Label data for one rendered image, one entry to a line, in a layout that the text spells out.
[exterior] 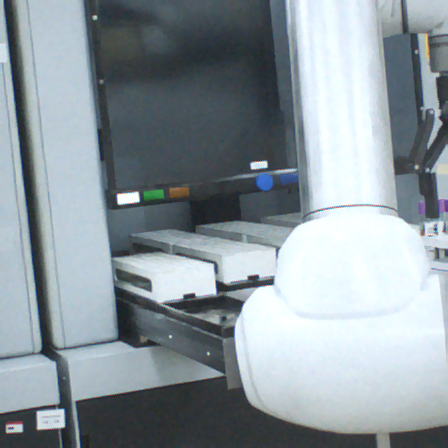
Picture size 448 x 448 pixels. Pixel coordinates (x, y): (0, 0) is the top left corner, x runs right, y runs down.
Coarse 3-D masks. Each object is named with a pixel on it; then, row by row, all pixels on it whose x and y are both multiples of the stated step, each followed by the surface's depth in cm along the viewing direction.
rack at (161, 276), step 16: (144, 256) 239; (160, 256) 236; (176, 256) 234; (112, 272) 240; (128, 272) 242; (144, 272) 219; (160, 272) 213; (176, 272) 214; (192, 272) 215; (208, 272) 216; (128, 288) 230; (144, 288) 235; (160, 288) 214; (176, 288) 214; (192, 288) 215; (208, 288) 216
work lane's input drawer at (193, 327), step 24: (120, 312) 231; (144, 312) 216; (168, 312) 207; (192, 312) 209; (216, 312) 206; (240, 312) 204; (144, 336) 218; (168, 336) 204; (192, 336) 193; (216, 336) 184; (216, 360) 184; (240, 384) 181
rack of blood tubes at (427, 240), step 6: (444, 234) 211; (426, 240) 209; (432, 240) 208; (438, 240) 206; (444, 240) 204; (432, 246) 208; (438, 246) 206; (444, 246) 204; (444, 258) 211; (432, 264) 209; (438, 264) 207; (444, 264) 205; (432, 270) 209; (438, 270) 207
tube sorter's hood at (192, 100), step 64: (128, 0) 225; (192, 0) 229; (256, 0) 232; (128, 64) 225; (192, 64) 229; (256, 64) 233; (128, 128) 226; (192, 128) 230; (256, 128) 234; (128, 192) 225; (192, 192) 229; (256, 192) 234
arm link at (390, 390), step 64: (320, 0) 140; (320, 64) 139; (384, 64) 142; (320, 128) 138; (384, 128) 139; (320, 192) 136; (384, 192) 136; (320, 256) 132; (384, 256) 131; (256, 320) 133; (320, 320) 130; (384, 320) 129; (256, 384) 132; (320, 384) 129; (384, 384) 128
